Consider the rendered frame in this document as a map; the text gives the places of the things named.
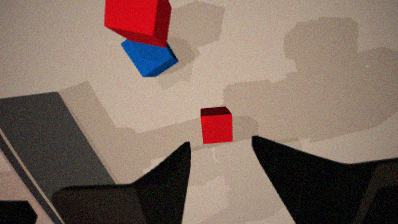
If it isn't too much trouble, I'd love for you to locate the red cube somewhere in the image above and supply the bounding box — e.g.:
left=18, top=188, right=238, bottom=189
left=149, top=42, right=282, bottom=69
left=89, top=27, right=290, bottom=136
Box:
left=201, top=106, right=233, bottom=144
left=104, top=0, right=172, bottom=48

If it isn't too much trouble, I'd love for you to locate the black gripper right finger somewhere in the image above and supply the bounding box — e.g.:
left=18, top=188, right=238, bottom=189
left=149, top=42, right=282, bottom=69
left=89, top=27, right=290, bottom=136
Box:
left=251, top=136, right=398, bottom=224

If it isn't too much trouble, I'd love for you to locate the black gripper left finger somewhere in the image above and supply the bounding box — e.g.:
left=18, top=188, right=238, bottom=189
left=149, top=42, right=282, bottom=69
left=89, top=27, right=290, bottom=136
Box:
left=51, top=142, right=191, bottom=224

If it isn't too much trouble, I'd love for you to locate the blue cube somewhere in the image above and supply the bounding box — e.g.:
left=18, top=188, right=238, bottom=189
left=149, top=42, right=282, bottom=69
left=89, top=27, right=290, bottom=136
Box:
left=121, top=39, right=178, bottom=77

